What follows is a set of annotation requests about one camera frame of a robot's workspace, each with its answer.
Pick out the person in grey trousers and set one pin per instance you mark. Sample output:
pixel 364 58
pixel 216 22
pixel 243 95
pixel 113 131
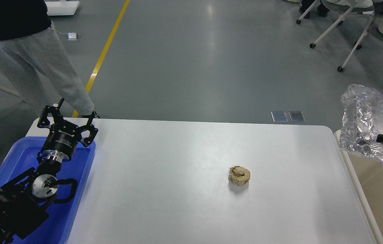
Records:
pixel 29 44

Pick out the white power adapter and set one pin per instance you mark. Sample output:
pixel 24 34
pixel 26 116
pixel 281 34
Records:
pixel 72 36

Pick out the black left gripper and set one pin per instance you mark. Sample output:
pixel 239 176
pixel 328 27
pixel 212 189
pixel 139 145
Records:
pixel 64 137

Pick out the white board on floor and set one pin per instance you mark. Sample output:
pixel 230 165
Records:
pixel 62 8

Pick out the silver foil bag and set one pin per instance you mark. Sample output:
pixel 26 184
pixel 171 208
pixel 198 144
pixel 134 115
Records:
pixel 362 122

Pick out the right metal floor plate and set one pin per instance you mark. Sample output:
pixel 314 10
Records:
pixel 297 116

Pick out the left metal floor plate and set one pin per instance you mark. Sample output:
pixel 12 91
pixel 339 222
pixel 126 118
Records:
pixel 279 117

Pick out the beige plastic bin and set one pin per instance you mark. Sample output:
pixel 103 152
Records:
pixel 381 196

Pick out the metal floor plate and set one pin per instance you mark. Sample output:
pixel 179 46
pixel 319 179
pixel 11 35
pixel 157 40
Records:
pixel 279 117
pixel 297 116

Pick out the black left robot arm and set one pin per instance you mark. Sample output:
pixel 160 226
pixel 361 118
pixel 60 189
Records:
pixel 24 199

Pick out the crumpled brown paper ball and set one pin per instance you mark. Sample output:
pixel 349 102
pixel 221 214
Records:
pixel 239 176

